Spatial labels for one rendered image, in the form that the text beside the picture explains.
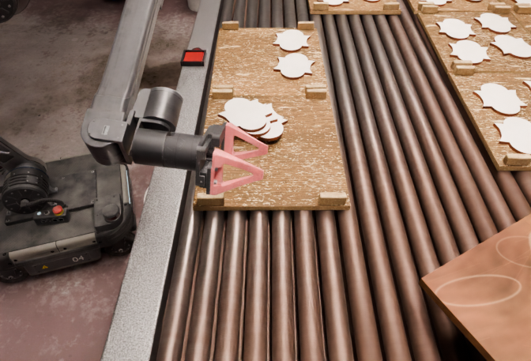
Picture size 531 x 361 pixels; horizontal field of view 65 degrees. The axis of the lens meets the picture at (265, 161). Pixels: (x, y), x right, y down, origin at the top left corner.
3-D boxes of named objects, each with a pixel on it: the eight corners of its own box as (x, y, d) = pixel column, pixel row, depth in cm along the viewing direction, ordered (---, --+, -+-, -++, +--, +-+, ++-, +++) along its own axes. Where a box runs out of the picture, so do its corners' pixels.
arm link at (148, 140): (131, 168, 67) (122, 152, 62) (141, 132, 71) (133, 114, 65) (174, 174, 67) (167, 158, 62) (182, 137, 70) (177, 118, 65)
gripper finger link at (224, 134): (270, 126, 71) (216, 119, 71) (268, 141, 64) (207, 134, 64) (266, 163, 74) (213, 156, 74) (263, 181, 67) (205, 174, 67)
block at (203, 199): (197, 206, 92) (196, 198, 90) (198, 200, 94) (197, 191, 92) (224, 206, 92) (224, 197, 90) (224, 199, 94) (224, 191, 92)
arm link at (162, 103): (98, 161, 69) (83, 136, 61) (117, 103, 74) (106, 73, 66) (171, 172, 70) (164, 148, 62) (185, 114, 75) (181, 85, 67)
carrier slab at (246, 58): (209, 99, 122) (209, 95, 121) (219, 31, 151) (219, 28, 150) (329, 99, 123) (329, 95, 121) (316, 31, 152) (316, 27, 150)
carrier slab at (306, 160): (193, 211, 93) (192, 206, 92) (209, 100, 122) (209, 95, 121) (350, 210, 93) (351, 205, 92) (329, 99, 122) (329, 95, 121)
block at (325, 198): (318, 205, 92) (320, 197, 90) (318, 199, 94) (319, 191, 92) (345, 205, 92) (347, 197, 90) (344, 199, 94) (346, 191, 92)
